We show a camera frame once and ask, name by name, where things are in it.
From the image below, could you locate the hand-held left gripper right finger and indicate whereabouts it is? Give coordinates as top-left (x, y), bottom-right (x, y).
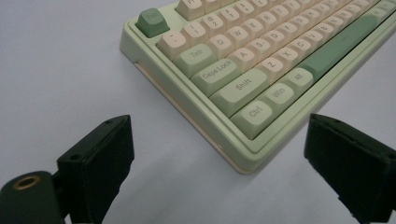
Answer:
top-left (304, 113), bottom-right (396, 224)

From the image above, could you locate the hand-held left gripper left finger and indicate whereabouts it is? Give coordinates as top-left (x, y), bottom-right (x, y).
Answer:
top-left (56, 114), bottom-right (135, 224)

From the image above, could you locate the green and cream keyboard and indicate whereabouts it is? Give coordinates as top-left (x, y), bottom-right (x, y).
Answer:
top-left (119, 0), bottom-right (396, 175)

